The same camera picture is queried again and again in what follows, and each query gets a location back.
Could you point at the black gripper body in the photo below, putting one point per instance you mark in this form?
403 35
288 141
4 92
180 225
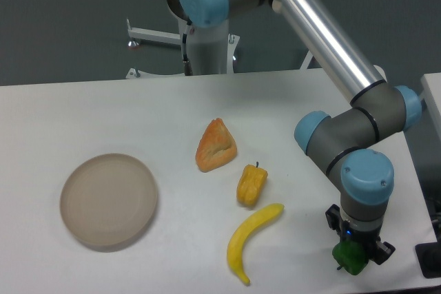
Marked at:
366 233

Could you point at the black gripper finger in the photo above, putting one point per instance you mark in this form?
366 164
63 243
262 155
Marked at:
380 252
333 218

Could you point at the black device at table edge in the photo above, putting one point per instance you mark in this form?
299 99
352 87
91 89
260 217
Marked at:
428 255

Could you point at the orange toy bread slice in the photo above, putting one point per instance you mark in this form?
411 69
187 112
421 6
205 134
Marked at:
216 148

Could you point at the yellow toy banana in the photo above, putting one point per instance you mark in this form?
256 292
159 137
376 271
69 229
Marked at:
250 226

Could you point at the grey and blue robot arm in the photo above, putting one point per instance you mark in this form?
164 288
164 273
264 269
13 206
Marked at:
341 146

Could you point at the green toy pepper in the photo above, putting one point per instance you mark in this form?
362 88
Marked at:
350 256

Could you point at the orange toy pepper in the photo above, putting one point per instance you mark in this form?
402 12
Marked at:
251 184

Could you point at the beige round plate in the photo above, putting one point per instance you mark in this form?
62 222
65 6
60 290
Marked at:
108 202

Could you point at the white side table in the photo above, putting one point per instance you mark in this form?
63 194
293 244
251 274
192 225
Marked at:
429 99

